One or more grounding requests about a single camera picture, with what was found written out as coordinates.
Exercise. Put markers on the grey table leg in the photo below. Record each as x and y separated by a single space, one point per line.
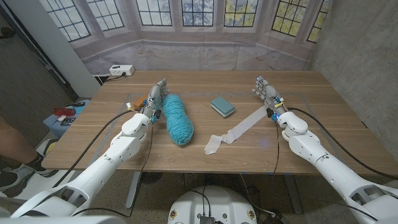
293 194
133 189

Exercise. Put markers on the red flat item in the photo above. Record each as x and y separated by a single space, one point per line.
64 111

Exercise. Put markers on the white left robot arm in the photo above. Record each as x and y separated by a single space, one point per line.
102 168

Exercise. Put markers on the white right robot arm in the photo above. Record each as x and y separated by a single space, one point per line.
329 168

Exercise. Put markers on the grey sneaker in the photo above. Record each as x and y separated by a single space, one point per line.
18 179

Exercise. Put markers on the orange wooden block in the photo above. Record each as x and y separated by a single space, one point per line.
139 102

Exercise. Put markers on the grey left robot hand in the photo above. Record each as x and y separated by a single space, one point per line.
154 101

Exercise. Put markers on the blue stool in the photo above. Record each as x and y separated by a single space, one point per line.
81 113

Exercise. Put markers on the black remote control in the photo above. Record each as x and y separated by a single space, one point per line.
75 104

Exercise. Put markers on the person's bare leg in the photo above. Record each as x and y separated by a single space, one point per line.
15 143

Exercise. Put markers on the black flat device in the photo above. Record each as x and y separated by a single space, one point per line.
68 121

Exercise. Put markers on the printed window backdrop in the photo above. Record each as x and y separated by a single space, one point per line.
199 53

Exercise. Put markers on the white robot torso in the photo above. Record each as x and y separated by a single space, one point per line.
224 202

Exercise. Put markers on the teal yarn skein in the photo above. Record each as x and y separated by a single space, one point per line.
177 119

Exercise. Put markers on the black round fan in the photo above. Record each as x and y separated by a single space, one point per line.
151 177

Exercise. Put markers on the white robot body edge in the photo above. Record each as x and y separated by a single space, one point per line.
62 220

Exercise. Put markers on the white power strip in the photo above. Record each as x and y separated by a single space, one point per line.
121 70

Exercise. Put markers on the white bandage strip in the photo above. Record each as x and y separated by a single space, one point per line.
242 127

